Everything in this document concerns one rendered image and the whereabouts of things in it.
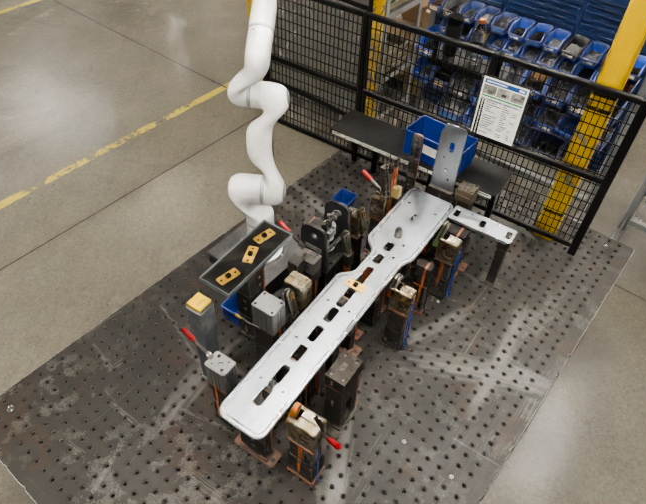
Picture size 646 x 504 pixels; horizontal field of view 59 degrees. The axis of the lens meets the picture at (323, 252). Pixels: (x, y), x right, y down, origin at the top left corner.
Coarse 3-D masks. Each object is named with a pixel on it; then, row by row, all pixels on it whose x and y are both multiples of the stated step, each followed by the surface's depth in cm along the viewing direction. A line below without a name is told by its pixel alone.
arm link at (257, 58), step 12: (252, 36) 193; (264, 36) 193; (252, 48) 192; (264, 48) 193; (252, 60) 192; (264, 60) 193; (240, 72) 202; (252, 72) 195; (264, 72) 196; (240, 84) 201; (252, 84) 199; (228, 96) 207; (240, 96) 205
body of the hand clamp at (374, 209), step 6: (378, 192) 250; (372, 198) 249; (378, 198) 248; (372, 204) 251; (378, 204) 249; (384, 204) 248; (372, 210) 253; (378, 210) 252; (384, 210) 252; (372, 216) 256; (378, 216) 253; (384, 216) 255; (372, 222) 259; (378, 222) 257; (372, 228) 261; (366, 240) 268; (366, 246) 271; (366, 252) 273
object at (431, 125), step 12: (420, 120) 274; (432, 120) 273; (408, 132) 266; (420, 132) 281; (432, 132) 277; (408, 144) 270; (432, 144) 260; (468, 144) 267; (420, 156) 269; (432, 156) 264; (444, 156) 260; (468, 156) 262
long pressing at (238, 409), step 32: (416, 192) 259; (384, 224) 244; (416, 224) 244; (384, 256) 231; (416, 256) 232; (352, 288) 219; (320, 320) 207; (352, 320) 208; (288, 352) 197; (320, 352) 198; (256, 384) 188; (288, 384) 189; (224, 416) 180; (256, 416) 180
